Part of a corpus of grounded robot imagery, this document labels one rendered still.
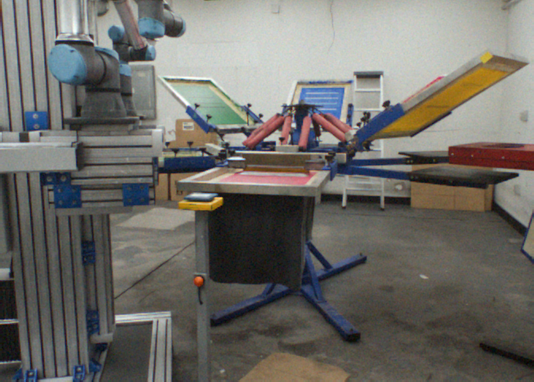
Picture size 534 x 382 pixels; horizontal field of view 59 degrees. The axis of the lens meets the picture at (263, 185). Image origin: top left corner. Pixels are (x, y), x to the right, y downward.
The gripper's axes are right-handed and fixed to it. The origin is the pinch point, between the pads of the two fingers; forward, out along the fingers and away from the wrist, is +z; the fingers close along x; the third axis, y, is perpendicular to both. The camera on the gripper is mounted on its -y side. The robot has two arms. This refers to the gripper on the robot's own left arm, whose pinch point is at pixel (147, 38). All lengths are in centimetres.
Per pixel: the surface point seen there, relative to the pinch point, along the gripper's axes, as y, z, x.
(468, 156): 38, -7, 176
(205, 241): 79, -89, 76
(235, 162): 59, -13, 63
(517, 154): 33, -18, 195
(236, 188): 60, -70, 81
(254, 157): 55, -12, 73
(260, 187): 58, -70, 90
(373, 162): 60, 100, 134
